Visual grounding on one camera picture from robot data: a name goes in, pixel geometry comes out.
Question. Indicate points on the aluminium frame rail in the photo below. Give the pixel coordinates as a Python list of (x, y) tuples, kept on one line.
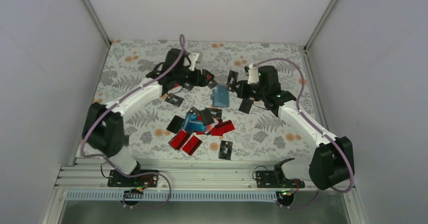
[(218, 175)]

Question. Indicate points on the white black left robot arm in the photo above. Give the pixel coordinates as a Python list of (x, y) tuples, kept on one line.
[(104, 127)]

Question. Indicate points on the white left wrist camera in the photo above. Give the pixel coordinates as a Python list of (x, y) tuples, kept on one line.
[(192, 59)]

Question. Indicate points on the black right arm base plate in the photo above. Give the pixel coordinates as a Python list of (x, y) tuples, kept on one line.
[(268, 180)]

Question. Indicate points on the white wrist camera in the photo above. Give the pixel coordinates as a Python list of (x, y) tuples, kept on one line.
[(252, 72), (192, 59)]

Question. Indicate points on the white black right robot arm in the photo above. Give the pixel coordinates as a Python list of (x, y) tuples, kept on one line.
[(332, 157)]

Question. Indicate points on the red card front left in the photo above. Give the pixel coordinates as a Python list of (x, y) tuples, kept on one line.
[(178, 141)]

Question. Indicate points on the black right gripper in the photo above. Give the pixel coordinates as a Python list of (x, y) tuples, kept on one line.
[(242, 93)]

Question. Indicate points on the plain black card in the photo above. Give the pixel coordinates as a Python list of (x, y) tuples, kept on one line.
[(246, 105)]

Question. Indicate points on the black VIP card carried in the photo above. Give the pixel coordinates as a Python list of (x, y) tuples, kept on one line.
[(232, 80)]

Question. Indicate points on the black VIP card front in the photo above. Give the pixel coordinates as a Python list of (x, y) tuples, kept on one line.
[(225, 150)]

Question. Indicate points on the floral patterned table mat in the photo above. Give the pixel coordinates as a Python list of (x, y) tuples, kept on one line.
[(258, 135)]

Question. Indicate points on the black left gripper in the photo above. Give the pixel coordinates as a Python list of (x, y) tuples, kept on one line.
[(202, 82)]

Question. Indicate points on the red striped card right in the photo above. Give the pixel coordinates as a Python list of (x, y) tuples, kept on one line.
[(223, 127)]

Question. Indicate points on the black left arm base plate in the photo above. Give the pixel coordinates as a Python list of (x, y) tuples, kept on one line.
[(149, 179)]

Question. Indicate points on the black card behind holder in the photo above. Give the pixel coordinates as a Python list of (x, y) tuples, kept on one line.
[(212, 83)]

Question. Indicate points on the black vip card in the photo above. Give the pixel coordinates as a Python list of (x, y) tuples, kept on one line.
[(174, 100), (225, 150)]

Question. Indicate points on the blue leather card holder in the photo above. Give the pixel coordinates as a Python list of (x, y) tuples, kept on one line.
[(220, 96)]

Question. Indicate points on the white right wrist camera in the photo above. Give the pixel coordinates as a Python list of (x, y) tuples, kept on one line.
[(252, 72)]

